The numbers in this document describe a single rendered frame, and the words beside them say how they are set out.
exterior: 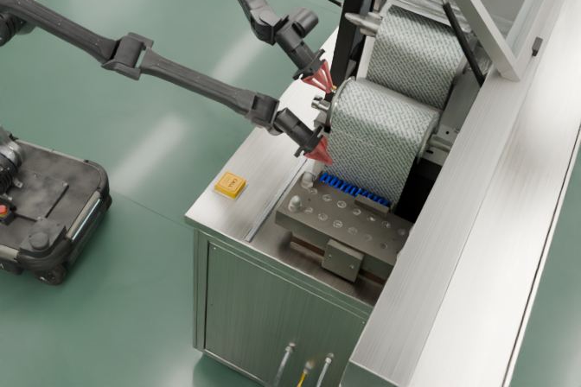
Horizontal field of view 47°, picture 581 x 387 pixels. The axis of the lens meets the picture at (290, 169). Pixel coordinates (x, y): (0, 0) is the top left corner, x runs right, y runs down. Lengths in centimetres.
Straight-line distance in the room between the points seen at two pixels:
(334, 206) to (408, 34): 51
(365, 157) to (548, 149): 49
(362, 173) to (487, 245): 61
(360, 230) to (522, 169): 50
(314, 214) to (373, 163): 21
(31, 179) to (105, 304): 60
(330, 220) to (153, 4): 270
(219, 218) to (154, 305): 96
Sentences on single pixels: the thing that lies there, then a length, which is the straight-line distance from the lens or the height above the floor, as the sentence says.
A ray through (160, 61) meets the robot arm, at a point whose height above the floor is 130.
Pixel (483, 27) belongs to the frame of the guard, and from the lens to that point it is 132.
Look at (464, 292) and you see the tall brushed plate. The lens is 127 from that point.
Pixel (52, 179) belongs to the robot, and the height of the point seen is 26.
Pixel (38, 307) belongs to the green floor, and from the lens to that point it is 289.
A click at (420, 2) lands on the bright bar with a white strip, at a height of 144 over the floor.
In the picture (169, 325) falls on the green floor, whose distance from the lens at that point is 278.
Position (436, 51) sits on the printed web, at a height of 138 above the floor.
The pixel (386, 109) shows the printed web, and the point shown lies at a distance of 174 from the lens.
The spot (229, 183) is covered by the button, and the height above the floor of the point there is 92.
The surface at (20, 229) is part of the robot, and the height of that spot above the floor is 24.
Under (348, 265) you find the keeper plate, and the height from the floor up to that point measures 97.
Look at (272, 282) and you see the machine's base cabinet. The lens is 197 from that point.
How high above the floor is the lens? 245
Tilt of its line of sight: 48 degrees down
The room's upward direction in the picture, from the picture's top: 10 degrees clockwise
